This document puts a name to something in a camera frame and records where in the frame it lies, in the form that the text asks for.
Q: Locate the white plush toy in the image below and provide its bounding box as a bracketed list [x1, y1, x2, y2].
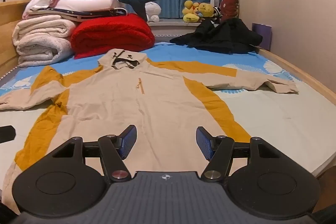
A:
[145, 1, 161, 22]

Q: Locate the dark red bag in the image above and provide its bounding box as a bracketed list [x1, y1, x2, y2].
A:
[220, 0, 240, 22]

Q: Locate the beige and mustard hooded jacket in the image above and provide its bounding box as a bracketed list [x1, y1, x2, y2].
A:
[0, 48, 300, 215]

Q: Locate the red fleece blanket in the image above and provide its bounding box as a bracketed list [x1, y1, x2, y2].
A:
[70, 13, 156, 60]

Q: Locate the navy patterned folded bedding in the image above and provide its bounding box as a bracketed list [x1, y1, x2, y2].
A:
[28, 7, 129, 23]

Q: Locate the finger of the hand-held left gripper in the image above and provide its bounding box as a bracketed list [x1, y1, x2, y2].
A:
[0, 125, 16, 143]

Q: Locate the purple box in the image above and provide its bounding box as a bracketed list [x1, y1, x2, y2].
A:
[252, 23, 273, 51]

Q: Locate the white pillow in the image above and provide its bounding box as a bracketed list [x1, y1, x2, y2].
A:
[51, 0, 123, 13]

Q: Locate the yellow plush toy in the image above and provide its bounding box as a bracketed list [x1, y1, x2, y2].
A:
[197, 3, 215, 20]
[183, 0, 200, 23]

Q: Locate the black and white striped plush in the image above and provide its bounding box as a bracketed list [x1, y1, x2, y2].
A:
[211, 7, 222, 21]

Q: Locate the blue and white floral bedsheet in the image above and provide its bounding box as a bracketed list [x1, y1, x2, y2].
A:
[0, 42, 336, 180]

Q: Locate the black clothing pile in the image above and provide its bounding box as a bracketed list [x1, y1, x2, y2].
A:
[170, 18, 263, 55]

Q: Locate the white folded fleece blanket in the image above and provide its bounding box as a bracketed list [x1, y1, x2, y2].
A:
[12, 15, 76, 67]

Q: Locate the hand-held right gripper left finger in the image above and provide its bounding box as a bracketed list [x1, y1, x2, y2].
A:
[47, 125, 137, 183]

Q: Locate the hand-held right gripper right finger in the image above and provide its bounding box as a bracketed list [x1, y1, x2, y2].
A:
[196, 126, 288, 183]

